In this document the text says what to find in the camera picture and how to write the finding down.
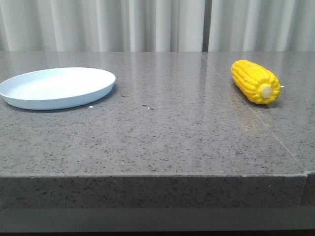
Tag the white pleated curtain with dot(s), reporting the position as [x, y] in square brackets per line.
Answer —
[157, 25]

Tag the light blue round plate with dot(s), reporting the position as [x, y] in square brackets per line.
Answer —
[57, 88]

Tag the yellow corn cob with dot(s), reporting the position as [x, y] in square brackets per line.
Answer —
[258, 84]

